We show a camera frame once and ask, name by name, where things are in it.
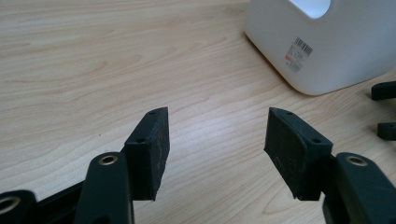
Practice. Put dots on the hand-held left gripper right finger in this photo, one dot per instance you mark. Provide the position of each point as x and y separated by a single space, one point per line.
295 155

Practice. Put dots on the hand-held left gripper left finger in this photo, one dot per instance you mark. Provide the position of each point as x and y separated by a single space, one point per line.
148 155

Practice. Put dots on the white plastic bin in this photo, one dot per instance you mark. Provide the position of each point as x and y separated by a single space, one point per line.
342 62

